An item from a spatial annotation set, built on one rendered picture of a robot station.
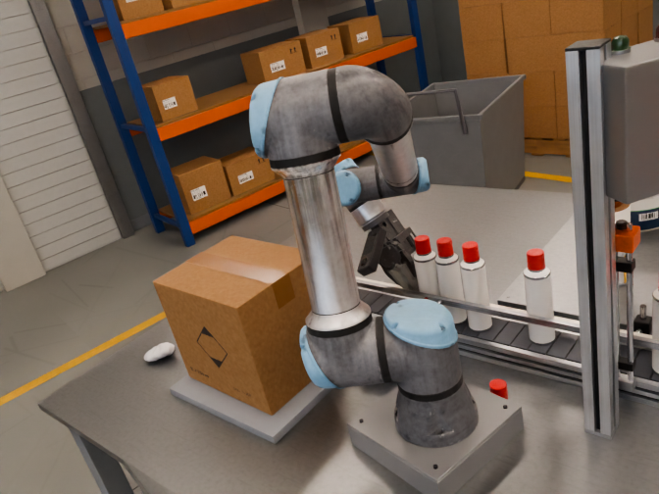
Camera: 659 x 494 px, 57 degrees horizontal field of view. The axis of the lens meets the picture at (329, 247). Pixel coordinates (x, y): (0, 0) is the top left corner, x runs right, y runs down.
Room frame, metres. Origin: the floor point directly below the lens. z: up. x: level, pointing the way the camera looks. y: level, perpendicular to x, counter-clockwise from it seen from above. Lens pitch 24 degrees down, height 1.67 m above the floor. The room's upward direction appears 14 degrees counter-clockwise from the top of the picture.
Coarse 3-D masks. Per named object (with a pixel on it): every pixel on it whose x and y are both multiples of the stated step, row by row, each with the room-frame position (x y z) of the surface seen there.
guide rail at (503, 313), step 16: (368, 288) 1.29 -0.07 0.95; (384, 288) 1.25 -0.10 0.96; (400, 288) 1.23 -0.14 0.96; (448, 304) 1.13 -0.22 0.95; (464, 304) 1.10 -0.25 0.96; (480, 304) 1.09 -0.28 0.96; (528, 320) 1.00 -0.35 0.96; (544, 320) 0.98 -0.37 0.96; (624, 336) 0.88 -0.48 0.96; (640, 336) 0.87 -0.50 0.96
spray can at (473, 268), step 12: (468, 252) 1.11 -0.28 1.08; (468, 264) 1.12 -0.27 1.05; (480, 264) 1.11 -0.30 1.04; (468, 276) 1.11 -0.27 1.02; (480, 276) 1.10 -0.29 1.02; (468, 288) 1.11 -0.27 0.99; (480, 288) 1.10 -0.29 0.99; (468, 300) 1.12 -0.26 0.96; (480, 300) 1.10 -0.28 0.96; (468, 312) 1.12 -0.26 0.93; (480, 324) 1.10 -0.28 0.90
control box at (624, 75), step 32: (608, 64) 0.78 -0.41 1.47; (640, 64) 0.75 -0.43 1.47; (608, 96) 0.77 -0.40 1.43; (640, 96) 0.75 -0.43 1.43; (608, 128) 0.78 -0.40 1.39; (640, 128) 0.75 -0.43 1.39; (608, 160) 0.78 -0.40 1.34; (640, 160) 0.75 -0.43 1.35; (608, 192) 0.78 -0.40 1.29; (640, 192) 0.75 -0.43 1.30
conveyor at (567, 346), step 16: (368, 304) 1.34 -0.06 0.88; (384, 304) 1.32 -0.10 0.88; (496, 320) 1.14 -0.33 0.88; (480, 336) 1.09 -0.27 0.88; (496, 336) 1.08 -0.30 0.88; (512, 336) 1.06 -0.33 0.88; (528, 336) 1.05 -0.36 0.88; (560, 336) 1.03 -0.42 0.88; (576, 336) 1.01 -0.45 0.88; (544, 352) 0.99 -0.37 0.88; (560, 352) 0.98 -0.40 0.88; (576, 352) 0.97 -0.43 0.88; (624, 352) 0.93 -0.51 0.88; (640, 352) 0.92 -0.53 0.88; (640, 368) 0.88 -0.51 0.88
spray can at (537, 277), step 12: (528, 252) 1.04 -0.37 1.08; (540, 252) 1.03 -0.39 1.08; (528, 264) 1.03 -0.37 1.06; (540, 264) 1.02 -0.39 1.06; (528, 276) 1.02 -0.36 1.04; (540, 276) 1.01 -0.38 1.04; (528, 288) 1.02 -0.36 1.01; (540, 288) 1.01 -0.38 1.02; (528, 300) 1.03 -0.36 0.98; (540, 300) 1.01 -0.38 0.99; (552, 300) 1.02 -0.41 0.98; (528, 312) 1.03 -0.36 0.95; (540, 312) 1.01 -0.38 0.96; (552, 312) 1.02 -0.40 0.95; (540, 336) 1.01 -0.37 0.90; (552, 336) 1.01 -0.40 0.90
